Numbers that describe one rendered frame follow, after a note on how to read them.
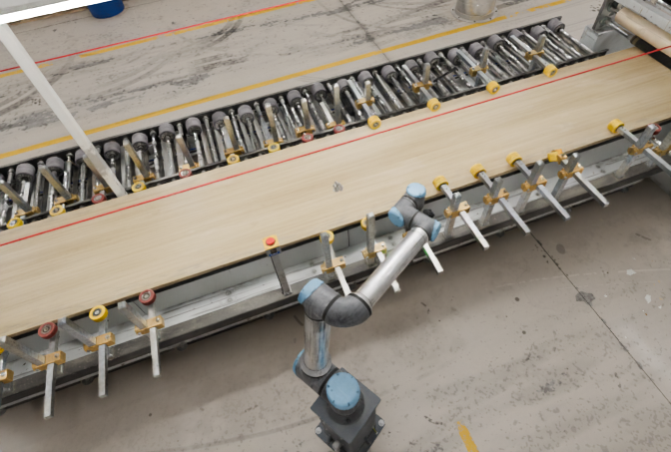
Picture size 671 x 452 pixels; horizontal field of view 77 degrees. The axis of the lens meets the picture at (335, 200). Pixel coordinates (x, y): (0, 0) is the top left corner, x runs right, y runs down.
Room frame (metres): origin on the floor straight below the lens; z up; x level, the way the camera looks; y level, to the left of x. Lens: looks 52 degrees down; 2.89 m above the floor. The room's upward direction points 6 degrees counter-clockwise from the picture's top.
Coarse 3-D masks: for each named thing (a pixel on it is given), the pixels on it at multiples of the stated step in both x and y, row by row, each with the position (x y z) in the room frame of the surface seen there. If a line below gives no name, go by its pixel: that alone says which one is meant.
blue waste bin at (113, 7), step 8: (112, 0) 6.09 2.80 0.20; (120, 0) 6.22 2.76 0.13; (88, 8) 6.10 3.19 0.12; (96, 8) 6.00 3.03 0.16; (104, 8) 6.01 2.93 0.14; (112, 8) 6.05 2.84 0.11; (120, 8) 6.15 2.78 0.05; (96, 16) 6.03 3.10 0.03; (104, 16) 6.00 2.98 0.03; (112, 16) 6.03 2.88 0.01
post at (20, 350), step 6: (6, 336) 0.81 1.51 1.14; (0, 342) 0.78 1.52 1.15; (6, 342) 0.79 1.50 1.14; (12, 342) 0.80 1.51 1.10; (18, 342) 0.81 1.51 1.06; (6, 348) 0.78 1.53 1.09; (12, 348) 0.78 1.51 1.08; (18, 348) 0.79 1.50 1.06; (24, 348) 0.80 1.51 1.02; (30, 348) 0.82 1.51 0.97; (18, 354) 0.78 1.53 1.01; (24, 354) 0.78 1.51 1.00; (30, 354) 0.79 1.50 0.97; (36, 354) 0.80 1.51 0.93; (30, 360) 0.78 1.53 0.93; (36, 360) 0.78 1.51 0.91; (42, 360) 0.79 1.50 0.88; (60, 366) 0.81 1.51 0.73
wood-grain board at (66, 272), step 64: (576, 64) 2.65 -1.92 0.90; (640, 64) 2.57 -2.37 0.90; (384, 128) 2.17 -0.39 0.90; (448, 128) 2.10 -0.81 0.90; (512, 128) 2.04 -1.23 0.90; (576, 128) 1.98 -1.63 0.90; (640, 128) 1.93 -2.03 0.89; (192, 192) 1.76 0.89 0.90; (256, 192) 1.71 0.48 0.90; (320, 192) 1.66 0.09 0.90; (384, 192) 1.60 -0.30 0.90; (0, 256) 1.42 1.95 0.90; (64, 256) 1.37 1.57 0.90; (128, 256) 1.33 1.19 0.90; (192, 256) 1.28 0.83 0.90; (0, 320) 1.02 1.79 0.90
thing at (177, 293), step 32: (480, 192) 1.66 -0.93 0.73; (608, 192) 2.00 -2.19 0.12; (384, 224) 1.49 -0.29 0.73; (256, 256) 1.29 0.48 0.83; (288, 256) 1.33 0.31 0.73; (160, 288) 1.14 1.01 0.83; (192, 288) 1.18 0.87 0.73; (224, 288) 1.22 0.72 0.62; (128, 320) 1.07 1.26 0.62; (160, 352) 1.09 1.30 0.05; (64, 384) 0.91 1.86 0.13
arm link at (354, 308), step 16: (416, 224) 1.04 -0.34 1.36; (432, 224) 1.02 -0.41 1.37; (416, 240) 0.94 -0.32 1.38; (432, 240) 0.97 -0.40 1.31; (400, 256) 0.87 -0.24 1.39; (384, 272) 0.79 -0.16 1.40; (400, 272) 0.82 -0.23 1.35; (368, 288) 0.73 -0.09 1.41; (384, 288) 0.74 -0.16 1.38; (336, 304) 0.66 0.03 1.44; (352, 304) 0.66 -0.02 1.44; (368, 304) 0.66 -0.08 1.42; (336, 320) 0.62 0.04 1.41; (352, 320) 0.61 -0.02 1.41
